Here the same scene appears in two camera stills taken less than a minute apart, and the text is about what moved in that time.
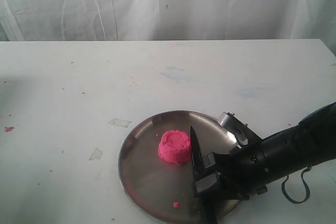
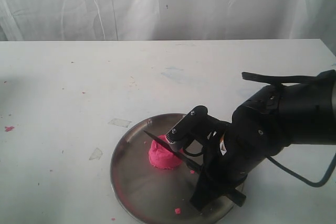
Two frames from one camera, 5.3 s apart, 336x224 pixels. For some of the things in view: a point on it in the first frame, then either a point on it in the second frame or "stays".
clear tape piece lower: x=96 y=155 stays
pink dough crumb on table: x=8 y=128 stays
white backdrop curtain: x=132 y=6 stays
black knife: x=208 y=212 -> x=230 y=196
